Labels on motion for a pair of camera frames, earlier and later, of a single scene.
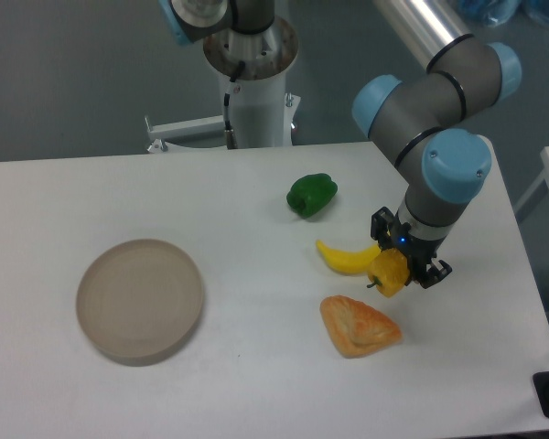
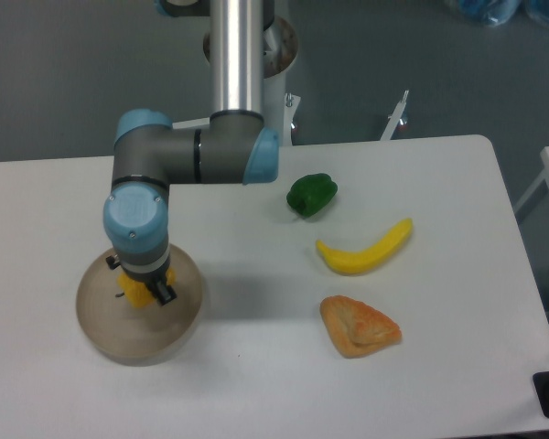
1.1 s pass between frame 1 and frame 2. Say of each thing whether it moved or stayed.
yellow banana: stayed
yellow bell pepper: moved
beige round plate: stayed
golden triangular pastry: stayed
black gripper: moved
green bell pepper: stayed
